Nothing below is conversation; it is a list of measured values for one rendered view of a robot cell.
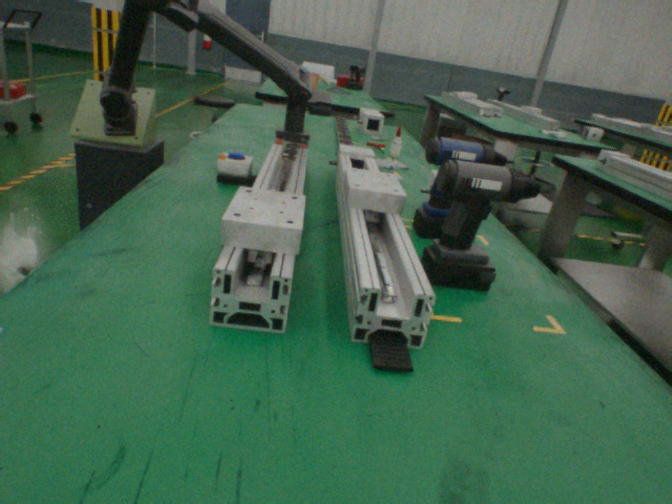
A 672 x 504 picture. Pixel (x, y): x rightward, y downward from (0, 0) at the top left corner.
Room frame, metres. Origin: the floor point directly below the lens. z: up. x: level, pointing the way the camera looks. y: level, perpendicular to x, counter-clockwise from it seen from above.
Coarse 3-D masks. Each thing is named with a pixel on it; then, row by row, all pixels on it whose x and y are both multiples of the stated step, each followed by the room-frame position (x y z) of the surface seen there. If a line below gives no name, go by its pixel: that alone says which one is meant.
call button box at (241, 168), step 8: (224, 160) 1.16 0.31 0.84; (232, 160) 1.17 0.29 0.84; (240, 160) 1.18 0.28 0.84; (248, 160) 1.19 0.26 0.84; (224, 168) 1.16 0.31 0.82; (232, 168) 1.16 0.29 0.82; (240, 168) 1.16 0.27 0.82; (248, 168) 1.16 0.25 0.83; (216, 176) 1.16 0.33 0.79; (224, 176) 1.16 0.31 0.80; (232, 176) 1.16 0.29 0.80; (240, 176) 1.16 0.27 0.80; (248, 176) 1.17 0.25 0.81; (256, 176) 1.20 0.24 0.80; (240, 184) 1.16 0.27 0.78
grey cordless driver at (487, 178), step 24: (456, 168) 0.79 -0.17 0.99; (480, 168) 0.79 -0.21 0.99; (504, 168) 0.81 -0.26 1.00; (456, 192) 0.78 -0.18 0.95; (480, 192) 0.78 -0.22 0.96; (504, 192) 0.78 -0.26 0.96; (528, 192) 0.80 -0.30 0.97; (456, 216) 0.79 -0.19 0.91; (480, 216) 0.79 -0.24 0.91; (456, 240) 0.79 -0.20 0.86; (432, 264) 0.77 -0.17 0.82; (456, 264) 0.77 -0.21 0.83; (480, 264) 0.78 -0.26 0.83; (480, 288) 0.78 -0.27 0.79
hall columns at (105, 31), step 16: (96, 0) 6.78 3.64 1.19; (112, 0) 6.80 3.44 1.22; (96, 16) 6.76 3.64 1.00; (112, 16) 6.78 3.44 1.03; (96, 32) 6.76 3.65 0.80; (112, 32) 6.78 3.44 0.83; (96, 48) 6.76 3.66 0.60; (112, 48) 6.78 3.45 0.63; (96, 64) 6.76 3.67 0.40; (640, 160) 7.98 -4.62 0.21; (656, 160) 7.69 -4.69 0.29
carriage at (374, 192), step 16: (352, 176) 0.95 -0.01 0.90; (368, 176) 0.97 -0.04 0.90; (384, 176) 1.00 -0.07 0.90; (352, 192) 0.87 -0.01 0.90; (368, 192) 0.87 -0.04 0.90; (384, 192) 0.87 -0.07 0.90; (400, 192) 0.89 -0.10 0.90; (368, 208) 0.87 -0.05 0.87; (384, 208) 0.87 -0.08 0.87; (400, 208) 0.88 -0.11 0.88
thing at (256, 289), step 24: (264, 168) 1.05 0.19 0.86; (288, 168) 1.19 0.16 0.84; (288, 192) 1.03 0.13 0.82; (216, 264) 0.54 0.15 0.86; (240, 264) 0.58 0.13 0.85; (264, 264) 0.62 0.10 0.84; (288, 264) 0.58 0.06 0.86; (216, 288) 0.53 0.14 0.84; (240, 288) 0.56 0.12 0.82; (264, 288) 0.57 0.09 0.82; (288, 288) 0.55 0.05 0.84; (216, 312) 0.55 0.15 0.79; (240, 312) 0.56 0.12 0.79; (264, 312) 0.54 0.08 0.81
